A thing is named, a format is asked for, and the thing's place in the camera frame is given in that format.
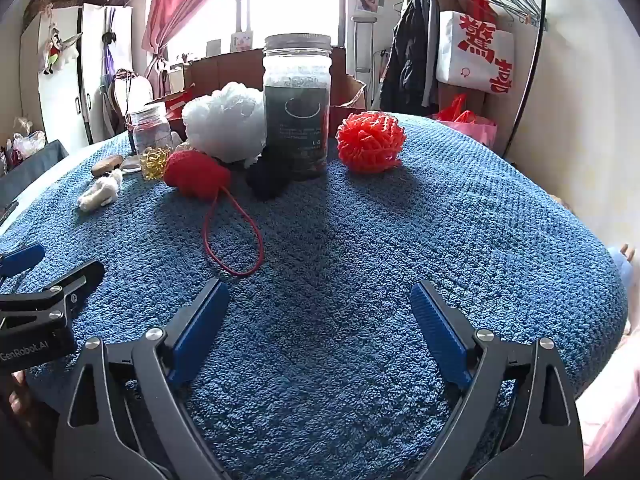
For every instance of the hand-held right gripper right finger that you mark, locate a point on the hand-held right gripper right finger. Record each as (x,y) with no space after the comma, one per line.
(440,330)

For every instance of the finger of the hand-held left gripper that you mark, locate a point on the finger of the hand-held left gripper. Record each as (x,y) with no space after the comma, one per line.
(22,256)
(55,295)

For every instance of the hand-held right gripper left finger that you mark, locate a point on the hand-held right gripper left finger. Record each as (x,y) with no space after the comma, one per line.
(200,330)

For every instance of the white fluffy plush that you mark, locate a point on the white fluffy plush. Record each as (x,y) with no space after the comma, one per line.
(97,194)

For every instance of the tan round puff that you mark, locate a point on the tan round puff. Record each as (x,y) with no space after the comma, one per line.
(106,165)

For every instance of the black fluffy ball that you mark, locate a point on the black fluffy ball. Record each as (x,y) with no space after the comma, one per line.
(267,177)

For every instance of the red foam net ball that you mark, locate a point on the red foam net ball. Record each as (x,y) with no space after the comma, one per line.
(370,142)

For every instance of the brown cardboard box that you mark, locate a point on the brown cardboard box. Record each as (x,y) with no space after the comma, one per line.
(225,62)

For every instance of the white shoulder bag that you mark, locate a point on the white shoulder bag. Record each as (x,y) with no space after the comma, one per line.
(132,92)

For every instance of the person's left hand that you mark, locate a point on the person's left hand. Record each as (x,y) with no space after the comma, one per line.
(18,401)

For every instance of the clear plastic bag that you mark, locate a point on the clear plastic bag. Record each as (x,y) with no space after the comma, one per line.
(29,144)

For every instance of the white wardrobe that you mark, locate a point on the white wardrobe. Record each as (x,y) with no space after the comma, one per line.
(60,100)

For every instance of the small jar with yellow capsules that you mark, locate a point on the small jar with yellow capsules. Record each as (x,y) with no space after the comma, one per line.
(150,130)

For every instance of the pink bedsheet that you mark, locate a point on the pink bedsheet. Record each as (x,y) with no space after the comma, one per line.
(610,410)

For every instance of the pink bag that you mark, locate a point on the pink bag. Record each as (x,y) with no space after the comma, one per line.
(480,132)

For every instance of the hanging doll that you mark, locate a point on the hanging doll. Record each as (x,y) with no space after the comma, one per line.
(52,52)

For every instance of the purple hanging ornament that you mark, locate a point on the purple hanging ornament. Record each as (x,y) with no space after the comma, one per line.
(107,67)

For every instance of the red plastic bag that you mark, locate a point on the red plastic bag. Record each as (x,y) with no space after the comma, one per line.
(457,107)

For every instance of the large glass jar dark contents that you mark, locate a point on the large glass jar dark contents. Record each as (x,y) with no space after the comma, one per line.
(297,110)

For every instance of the white tote bag red print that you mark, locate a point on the white tote bag red print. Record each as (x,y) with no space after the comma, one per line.
(450,60)

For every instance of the dark jacket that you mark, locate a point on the dark jacket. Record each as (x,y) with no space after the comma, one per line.
(407,60)

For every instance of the black clothes rack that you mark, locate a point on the black clothes rack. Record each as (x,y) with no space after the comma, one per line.
(535,75)

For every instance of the metal crutch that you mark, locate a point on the metal crutch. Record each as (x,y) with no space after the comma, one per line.
(357,50)

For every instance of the small picture card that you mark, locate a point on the small picture card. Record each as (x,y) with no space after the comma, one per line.
(241,41)

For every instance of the pink curtain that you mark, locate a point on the pink curtain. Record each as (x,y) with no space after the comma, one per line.
(175,0)

